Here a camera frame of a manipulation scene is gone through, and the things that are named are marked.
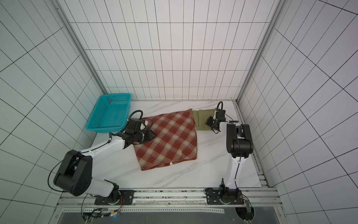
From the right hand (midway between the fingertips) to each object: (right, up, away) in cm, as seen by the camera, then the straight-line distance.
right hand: (209, 119), depth 105 cm
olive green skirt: (-7, +2, -2) cm, 7 cm away
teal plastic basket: (-79, +4, +5) cm, 79 cm away
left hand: (-39, -11, -18) cm, 44 cm away
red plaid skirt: (-25, -15, -11) cm, 31 cm away
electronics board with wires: (-64, -46, -36) cm, 86 cm away
